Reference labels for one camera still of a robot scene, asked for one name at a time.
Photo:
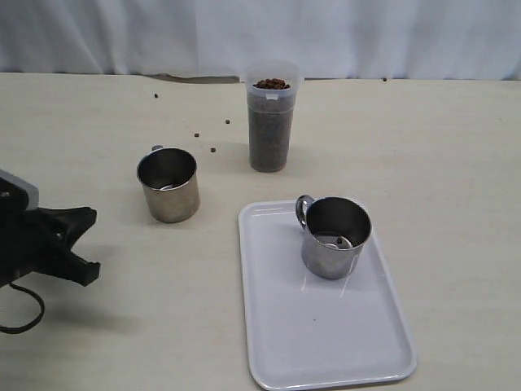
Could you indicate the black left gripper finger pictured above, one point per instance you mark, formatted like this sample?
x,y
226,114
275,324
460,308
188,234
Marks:
x,y
68,266
60,229

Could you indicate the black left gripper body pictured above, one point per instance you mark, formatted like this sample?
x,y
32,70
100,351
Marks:
x,y
24,249

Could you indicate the steel mug with kibble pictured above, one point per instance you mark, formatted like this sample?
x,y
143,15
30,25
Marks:
x,y
335,232

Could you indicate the white plastic tray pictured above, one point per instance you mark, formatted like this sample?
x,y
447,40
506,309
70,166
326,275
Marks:
x,y
305,332

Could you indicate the translucent plastic tall container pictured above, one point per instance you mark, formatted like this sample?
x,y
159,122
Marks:
x,y
271,87

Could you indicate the white curtain backdrop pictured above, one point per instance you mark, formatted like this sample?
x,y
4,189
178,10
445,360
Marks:
x,y
325,39

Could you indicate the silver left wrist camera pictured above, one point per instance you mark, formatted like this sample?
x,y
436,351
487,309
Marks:
x,y
22,187

